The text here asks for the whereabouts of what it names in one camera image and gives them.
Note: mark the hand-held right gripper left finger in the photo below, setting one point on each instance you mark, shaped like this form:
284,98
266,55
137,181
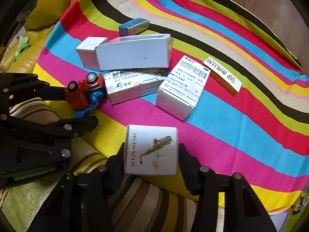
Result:
118,166

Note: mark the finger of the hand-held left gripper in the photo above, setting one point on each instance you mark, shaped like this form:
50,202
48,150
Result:
77,127
36,90

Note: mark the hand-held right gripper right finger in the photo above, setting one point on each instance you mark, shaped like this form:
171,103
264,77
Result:
185,166

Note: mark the red blue toy car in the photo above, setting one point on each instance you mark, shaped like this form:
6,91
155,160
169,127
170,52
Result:
80,94

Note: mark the tan carton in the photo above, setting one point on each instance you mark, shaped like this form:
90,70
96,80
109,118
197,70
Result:
149,149

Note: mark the small white box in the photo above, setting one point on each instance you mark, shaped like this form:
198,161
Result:
88,53

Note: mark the white printed medicine box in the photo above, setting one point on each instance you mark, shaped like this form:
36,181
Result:
130,89

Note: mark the white box black text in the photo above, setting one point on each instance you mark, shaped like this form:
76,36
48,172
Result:
178,94

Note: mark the long white box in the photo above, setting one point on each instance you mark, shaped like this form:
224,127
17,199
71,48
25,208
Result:
130,55

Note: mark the orange white box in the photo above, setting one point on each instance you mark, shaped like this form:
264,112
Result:
224,75

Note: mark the purple cardboard box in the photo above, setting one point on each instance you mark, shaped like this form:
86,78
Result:
280,220

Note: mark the small blue box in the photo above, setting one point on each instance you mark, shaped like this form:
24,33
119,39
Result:
132,26

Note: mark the colourful striped cloth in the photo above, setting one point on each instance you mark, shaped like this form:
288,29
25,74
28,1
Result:
217,137

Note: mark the beige yellow striped towel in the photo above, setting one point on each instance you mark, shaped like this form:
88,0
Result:
149,198

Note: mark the green white packet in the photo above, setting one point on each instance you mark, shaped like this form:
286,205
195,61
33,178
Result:
23,47

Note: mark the yellow leather sofa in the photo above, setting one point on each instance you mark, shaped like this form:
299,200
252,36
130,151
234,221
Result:
48,4

